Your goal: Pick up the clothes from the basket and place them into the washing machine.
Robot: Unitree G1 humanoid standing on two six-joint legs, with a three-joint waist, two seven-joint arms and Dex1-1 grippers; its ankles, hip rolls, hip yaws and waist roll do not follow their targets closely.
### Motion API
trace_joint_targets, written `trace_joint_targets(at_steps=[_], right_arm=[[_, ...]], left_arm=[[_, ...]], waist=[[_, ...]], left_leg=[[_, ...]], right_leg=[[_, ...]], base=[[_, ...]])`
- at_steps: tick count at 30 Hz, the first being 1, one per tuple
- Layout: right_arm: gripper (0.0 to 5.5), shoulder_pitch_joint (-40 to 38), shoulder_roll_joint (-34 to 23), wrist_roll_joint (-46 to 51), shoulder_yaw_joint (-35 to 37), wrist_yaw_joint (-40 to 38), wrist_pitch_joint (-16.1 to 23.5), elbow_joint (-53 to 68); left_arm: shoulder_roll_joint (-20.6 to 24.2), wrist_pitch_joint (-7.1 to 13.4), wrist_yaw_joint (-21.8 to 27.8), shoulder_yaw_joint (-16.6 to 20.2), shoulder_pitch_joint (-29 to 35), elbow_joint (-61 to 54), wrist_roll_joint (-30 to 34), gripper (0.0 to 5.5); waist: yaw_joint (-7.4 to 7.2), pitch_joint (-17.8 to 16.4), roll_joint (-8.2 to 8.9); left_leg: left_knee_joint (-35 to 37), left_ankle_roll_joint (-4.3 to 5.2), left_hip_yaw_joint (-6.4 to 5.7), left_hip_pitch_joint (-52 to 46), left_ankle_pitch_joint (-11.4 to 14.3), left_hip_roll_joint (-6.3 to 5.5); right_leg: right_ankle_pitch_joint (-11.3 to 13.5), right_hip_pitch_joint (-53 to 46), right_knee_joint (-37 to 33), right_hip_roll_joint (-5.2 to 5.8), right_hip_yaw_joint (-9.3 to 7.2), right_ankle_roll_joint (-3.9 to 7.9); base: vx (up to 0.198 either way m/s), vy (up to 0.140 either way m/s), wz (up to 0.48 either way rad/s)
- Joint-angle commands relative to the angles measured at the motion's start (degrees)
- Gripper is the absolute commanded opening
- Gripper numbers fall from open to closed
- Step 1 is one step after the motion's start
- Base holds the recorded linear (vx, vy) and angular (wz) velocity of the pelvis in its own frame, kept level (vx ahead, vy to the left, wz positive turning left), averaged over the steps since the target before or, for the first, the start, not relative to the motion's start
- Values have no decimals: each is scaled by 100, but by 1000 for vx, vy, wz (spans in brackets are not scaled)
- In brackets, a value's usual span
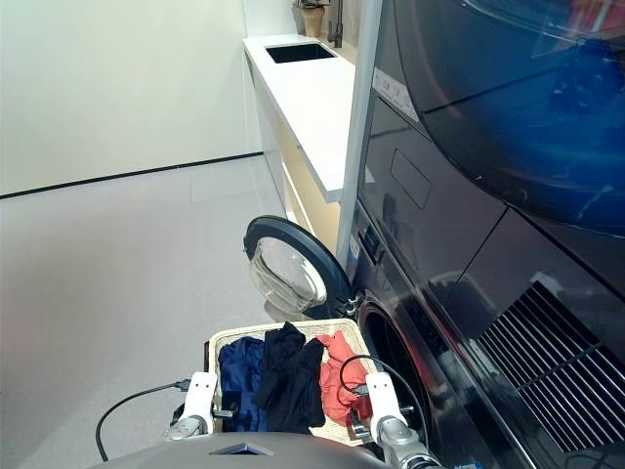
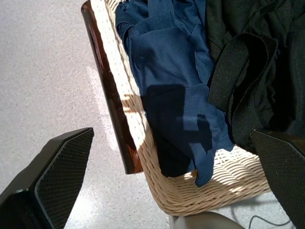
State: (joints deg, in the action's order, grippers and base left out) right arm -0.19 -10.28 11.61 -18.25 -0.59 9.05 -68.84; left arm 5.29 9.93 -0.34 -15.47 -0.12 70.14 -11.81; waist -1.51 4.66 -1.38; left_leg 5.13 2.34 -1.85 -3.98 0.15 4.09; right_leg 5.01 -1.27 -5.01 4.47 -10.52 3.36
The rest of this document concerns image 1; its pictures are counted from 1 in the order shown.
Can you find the round glass washing machine door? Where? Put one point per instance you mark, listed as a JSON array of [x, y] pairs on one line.
[[288, 273]]

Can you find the grey robot torso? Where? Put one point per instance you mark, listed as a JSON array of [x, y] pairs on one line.
[[244, 452]]

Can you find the white cabinet side panel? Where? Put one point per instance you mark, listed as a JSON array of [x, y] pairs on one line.
[[359, 146]]

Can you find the pale woven laundry basket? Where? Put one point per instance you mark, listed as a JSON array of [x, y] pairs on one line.
[[337, 328]]

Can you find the dark metal faucet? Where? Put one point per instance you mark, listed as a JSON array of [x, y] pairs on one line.
[[336, 29]]

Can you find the orange garment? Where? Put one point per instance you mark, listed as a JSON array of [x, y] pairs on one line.
[[334, 386]]

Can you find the beige plant vase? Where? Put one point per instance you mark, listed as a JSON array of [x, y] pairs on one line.
[[311, 23]]

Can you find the white cabinet under counter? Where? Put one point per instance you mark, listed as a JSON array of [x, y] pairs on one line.
[[273, 141]]

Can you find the blue garment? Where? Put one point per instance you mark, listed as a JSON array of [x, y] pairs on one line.
[[239, 366]]

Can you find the black recessed sink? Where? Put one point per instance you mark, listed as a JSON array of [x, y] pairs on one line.
[[299, 53]]

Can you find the white countertop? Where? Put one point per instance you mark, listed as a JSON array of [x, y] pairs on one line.
[[312, 107]]

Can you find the round dark dryer door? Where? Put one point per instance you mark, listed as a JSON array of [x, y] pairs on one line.
[[527, 107]]

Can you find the black garment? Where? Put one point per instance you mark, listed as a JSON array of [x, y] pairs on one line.
[[290, 381]]

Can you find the dark stacked dryer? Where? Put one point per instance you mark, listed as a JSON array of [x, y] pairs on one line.
[[488, 161]]

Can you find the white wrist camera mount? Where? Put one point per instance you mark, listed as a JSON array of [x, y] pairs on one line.
[[383, 400], [200, 398]]

